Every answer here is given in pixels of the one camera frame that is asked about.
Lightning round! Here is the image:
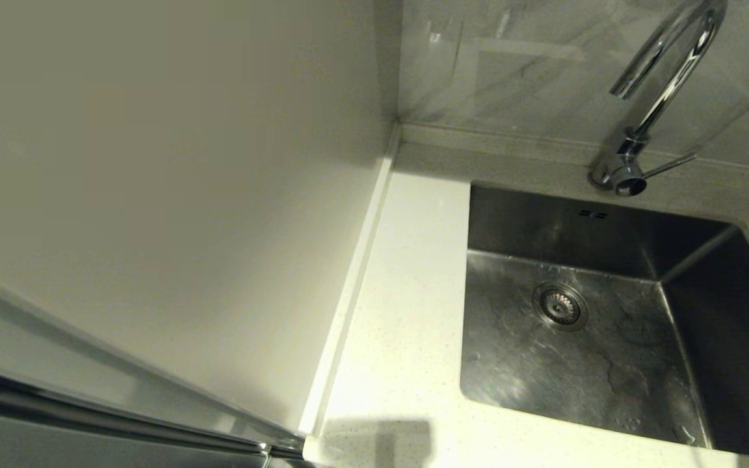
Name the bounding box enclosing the white appliance side panel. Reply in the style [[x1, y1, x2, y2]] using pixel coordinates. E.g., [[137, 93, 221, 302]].
[[0, 0, 402, 437]]

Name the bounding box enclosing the chrome faucet lever handle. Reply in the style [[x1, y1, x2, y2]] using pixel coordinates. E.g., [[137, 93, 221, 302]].
[[641, 153, 698, 179]]

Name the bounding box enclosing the grey steel appliance door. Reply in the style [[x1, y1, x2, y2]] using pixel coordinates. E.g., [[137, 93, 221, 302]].
[[0, 260, 333, 468]]

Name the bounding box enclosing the stainless steel sink basin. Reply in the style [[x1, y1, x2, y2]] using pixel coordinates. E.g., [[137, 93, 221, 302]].
[[460, 182, 749, 461]]

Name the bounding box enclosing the metal door handle bar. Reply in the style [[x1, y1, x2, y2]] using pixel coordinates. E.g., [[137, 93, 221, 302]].
[[0, 364, 307, 459]]

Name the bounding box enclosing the white edge trim strip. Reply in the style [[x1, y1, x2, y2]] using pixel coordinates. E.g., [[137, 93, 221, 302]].
[[298, 125, 402, 450]]

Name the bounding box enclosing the chrome gooseneck faucet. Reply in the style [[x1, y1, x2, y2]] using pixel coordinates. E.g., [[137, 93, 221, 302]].
[[589, 0, 729, 198]]

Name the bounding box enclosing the round metal drain strainer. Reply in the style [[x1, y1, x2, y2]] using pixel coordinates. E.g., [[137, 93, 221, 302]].
[[532, 281, 590, 332]]

